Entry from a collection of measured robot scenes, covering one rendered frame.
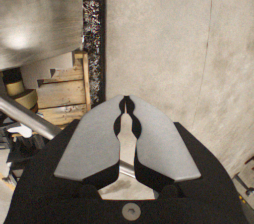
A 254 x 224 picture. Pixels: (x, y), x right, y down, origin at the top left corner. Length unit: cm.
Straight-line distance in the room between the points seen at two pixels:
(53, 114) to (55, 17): 46
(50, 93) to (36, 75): 27
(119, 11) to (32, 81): 123
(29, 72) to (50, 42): 13
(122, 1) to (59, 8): 127
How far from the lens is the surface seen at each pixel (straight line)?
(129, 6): 150
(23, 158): 78
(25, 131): 41
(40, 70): 32
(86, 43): 83
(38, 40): 20
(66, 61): 30
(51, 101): 60
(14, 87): 34
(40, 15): 20
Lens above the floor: 140
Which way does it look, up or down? 55 degrees down
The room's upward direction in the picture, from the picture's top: 145 degrees clockwise
